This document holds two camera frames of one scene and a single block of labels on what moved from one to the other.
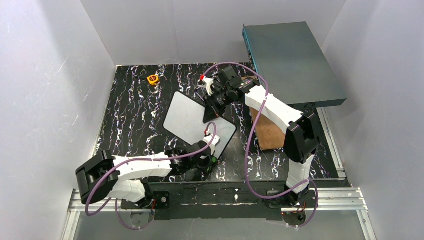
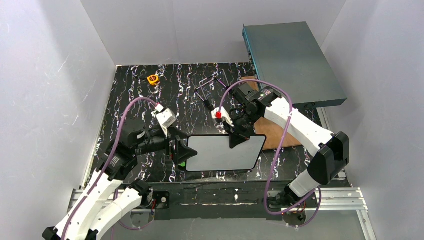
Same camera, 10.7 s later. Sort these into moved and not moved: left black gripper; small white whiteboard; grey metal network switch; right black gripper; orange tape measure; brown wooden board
Moved: left black gripper; small white whiteboard; right black gripper
Not moved: brown wooden board; orange tape measure; grey metal network switch
